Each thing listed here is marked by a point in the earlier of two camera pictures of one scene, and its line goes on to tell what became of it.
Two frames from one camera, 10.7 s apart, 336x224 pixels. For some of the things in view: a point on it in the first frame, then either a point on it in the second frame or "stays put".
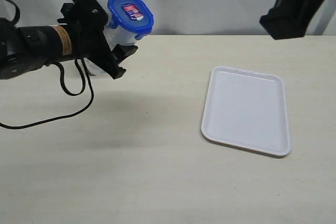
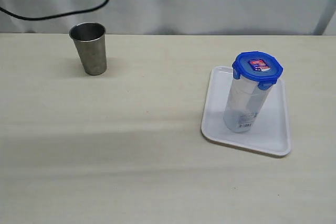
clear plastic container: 118,36 -> 244,100
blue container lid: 130,14 -> 257,67
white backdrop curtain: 183,3 stays put
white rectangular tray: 248,108 stays put
